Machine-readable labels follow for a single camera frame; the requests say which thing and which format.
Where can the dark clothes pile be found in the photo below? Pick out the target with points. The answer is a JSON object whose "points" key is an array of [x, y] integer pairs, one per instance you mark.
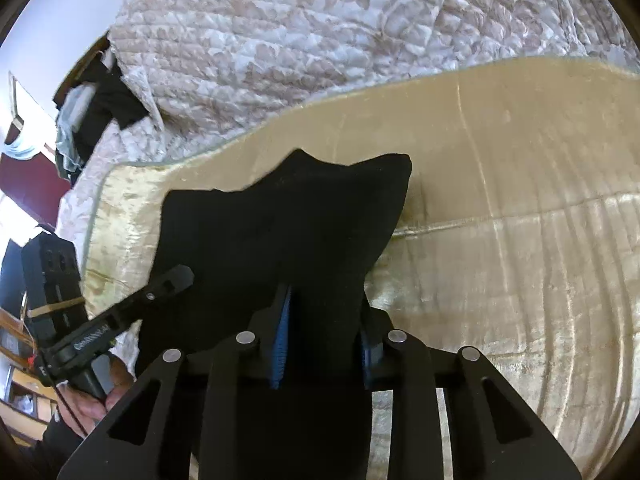
{"points": [[91, 97]]}

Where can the maroon cabinet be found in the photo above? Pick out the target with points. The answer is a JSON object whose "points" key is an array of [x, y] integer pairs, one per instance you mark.
{"points": [[30, 178]]}

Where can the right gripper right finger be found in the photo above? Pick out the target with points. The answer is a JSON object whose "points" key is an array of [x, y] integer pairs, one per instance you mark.
{"points": [[375, 324]]}

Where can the wooden shelf unit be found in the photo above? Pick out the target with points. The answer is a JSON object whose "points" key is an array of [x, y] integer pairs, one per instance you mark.
{"points": [[27, 406]]}

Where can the gold satin bedspread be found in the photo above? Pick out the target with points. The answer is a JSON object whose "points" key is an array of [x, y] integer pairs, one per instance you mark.
{"points": [[520, 233]]}

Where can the person's left hand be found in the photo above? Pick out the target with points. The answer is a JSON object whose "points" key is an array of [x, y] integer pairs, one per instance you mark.
{"points": [[82, 412]]}

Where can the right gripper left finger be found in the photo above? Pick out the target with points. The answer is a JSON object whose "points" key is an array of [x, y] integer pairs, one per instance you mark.
{"points": [[270, 326]]}

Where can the black pants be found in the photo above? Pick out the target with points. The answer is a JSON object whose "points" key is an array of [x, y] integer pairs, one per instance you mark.
{"points": [[316, 228]]}

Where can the floral quilted comforter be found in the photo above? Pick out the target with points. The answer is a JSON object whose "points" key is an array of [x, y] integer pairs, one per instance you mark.
{"points": [[206, 71]]}

